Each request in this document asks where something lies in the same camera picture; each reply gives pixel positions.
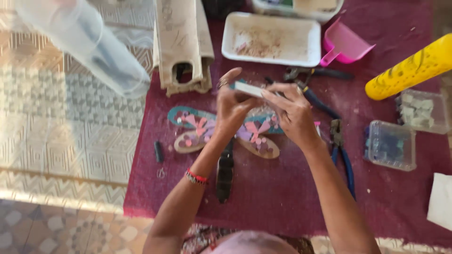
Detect maroon work cloth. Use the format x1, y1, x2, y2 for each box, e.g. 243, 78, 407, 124
122, 0, 452, 248

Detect clear box of grey tiles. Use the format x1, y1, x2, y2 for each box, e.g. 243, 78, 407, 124
395, 88, 451, 135

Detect yellow plastic bottle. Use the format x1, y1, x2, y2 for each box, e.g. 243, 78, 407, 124
364, 33, 452, 101

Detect patterned beige tablecloth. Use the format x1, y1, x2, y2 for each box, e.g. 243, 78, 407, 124
0, 0, 157, 214

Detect person's right hand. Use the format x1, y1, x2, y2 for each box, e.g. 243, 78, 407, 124
261, 83, 323, 151

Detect white foam tray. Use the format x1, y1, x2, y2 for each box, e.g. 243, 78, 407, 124
221, 11, 322, 68

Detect person's patterned clothing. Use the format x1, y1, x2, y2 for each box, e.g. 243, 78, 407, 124
181, 225, 315, 254

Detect clear plastic jar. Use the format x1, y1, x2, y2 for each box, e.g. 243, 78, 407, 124
13, 0, 151, 100

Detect red beaded bracelet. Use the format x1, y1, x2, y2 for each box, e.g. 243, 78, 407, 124
184, 167, 210, 186

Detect dark-handled pliers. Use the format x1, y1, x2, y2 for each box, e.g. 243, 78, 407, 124
283, 67, 355, 82

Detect white paper napkin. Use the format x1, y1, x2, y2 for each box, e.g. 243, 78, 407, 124
426, 172, 452, 232

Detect white teal-edged tile piece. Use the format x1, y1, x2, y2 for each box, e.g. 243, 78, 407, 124
230, 79, 266, 99

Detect pink plastic scoop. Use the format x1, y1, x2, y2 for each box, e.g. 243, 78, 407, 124
319, 16, 377, 68

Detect white plastic container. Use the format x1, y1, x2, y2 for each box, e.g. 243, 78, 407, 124
252, 0, 345, 24

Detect small black cylinder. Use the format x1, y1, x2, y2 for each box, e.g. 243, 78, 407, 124
153, 141, 165, 164

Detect person's pink garment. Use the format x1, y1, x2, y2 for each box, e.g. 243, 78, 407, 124
201, 230, 301, 254

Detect dragonfly mosaic wooden figure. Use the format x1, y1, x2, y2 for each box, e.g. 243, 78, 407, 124
167, 105, 286, 204

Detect clear box of blue tiles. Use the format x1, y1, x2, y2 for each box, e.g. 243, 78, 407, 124
363, 119, 417, 173

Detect person's left hand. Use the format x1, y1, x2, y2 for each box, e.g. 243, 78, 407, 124
213, 67, 262, 139

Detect blue-handled tile nippers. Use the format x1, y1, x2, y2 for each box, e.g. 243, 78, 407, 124
329, 119, 357, 200

